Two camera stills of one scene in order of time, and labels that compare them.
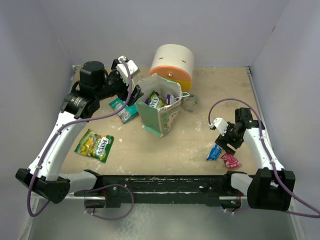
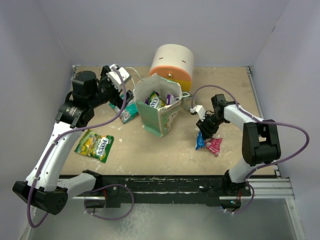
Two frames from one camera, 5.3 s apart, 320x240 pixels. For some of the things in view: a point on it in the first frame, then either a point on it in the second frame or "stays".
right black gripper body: [231, 137] -> [211, 123]
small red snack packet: [230, 161] -> [214, 145]
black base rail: [226, 189] stays
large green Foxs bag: [93, 144] stays
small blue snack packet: [214, 153] -> [200, 141]
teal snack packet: [128, 113] stays
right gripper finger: [229, 150] -> [206, 135]
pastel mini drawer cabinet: [175, 62] stays
